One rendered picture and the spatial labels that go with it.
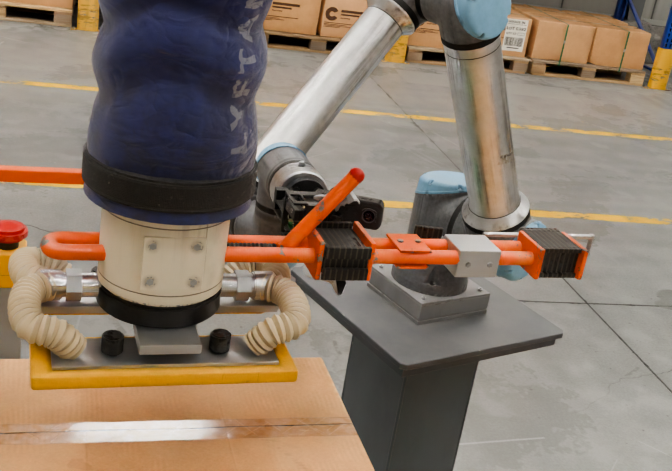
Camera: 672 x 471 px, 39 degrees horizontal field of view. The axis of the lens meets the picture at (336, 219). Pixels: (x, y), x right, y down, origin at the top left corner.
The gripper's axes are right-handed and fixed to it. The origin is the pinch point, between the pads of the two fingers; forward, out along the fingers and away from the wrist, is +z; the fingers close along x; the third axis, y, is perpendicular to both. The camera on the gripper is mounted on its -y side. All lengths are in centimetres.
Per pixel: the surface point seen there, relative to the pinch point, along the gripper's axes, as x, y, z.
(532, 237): 2.3, -29.3, -0.3
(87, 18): -112, -14, -697
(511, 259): 0.1, -24.4, 3.0
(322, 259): 0.3, 6.0, 4.1
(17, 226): -19, 46, -49
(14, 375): -28, 46, -13
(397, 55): -116, -284, -674
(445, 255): 0.5, -13.4, 2.9
